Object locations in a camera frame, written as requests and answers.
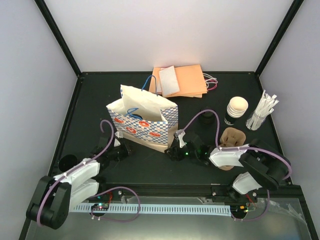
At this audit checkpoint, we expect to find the black cup on left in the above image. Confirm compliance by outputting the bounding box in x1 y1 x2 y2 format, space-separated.
58 154 78 172

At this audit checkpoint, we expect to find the stack of black lids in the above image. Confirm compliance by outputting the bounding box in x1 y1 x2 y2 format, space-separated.
199 107 216 125

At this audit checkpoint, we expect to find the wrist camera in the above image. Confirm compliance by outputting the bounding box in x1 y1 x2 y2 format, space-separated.
174 129 186 149
113 131 124 148

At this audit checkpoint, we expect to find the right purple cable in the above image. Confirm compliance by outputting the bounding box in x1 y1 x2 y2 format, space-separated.
176 109 293 181

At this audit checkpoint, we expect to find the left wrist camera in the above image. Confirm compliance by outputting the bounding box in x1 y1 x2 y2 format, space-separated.
113 131 124 148

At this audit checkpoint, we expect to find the brown cardboard cup carrier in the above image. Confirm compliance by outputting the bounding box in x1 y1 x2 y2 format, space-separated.
217 127 247 171

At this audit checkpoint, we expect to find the blue checkered paper bag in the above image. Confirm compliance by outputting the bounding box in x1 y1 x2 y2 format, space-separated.
106 84 179 153

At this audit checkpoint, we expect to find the stack of orange paper bags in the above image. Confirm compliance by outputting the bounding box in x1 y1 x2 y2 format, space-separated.
148 64 218 98

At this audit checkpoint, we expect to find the white slotted cable duct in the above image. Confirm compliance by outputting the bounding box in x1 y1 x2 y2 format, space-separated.
70 203 231 217

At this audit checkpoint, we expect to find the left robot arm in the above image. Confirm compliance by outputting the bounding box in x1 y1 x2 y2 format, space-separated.
26 137 133 230

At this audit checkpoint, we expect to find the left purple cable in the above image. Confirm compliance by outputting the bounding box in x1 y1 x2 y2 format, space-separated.
36 119 116 228

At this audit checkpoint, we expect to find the purple cable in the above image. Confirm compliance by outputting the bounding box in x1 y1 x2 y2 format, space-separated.
36 119 116 228
176 109 293 181

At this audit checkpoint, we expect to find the stack of paper cups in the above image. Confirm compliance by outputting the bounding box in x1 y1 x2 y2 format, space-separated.
224 96 249 126

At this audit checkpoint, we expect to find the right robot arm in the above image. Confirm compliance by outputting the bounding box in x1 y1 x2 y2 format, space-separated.
164 136 292 202

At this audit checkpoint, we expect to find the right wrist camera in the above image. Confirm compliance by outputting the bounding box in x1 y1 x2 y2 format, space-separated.
174 129 186 149

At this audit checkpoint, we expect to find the jar of straws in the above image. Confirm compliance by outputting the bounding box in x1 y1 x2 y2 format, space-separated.
246 90 279 131

